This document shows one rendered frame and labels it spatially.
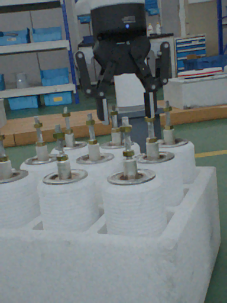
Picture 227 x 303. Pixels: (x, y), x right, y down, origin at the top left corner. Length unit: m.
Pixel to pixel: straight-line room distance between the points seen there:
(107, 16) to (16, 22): 8.47
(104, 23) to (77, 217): 0.29
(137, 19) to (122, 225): 0.29
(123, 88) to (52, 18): 7.93
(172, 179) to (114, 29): 0.27
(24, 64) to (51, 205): 8.36
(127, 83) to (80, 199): 0.50
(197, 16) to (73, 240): 6.54
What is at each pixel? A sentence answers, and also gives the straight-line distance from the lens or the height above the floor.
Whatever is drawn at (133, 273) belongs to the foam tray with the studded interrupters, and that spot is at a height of 0.14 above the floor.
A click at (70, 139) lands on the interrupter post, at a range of 0.89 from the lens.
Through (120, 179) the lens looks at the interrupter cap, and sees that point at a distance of 0.59.
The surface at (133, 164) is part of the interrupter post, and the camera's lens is 0.58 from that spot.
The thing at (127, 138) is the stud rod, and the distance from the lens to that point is 0.58.
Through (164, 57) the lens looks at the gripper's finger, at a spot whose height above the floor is 0.42.
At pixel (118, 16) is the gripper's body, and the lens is 0.53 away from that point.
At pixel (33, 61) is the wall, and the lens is 8.91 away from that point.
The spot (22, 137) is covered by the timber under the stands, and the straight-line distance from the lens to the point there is 2.50.
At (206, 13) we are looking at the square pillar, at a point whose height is 1.03.
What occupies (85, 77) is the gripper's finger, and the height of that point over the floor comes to 0.41.
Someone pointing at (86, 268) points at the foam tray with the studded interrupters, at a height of 0.14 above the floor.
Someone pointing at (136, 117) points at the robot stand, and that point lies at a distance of 1.02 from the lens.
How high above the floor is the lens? 0.42
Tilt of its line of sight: 13 degrees down
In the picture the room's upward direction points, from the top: 7 degrees counter-clockwise
